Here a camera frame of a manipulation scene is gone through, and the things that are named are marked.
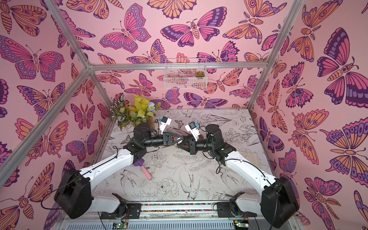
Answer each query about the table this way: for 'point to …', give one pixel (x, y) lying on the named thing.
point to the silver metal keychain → (178, 142)
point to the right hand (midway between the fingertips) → (180, 145)
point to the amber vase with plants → (126, 114)
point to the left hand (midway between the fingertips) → (183, 139)
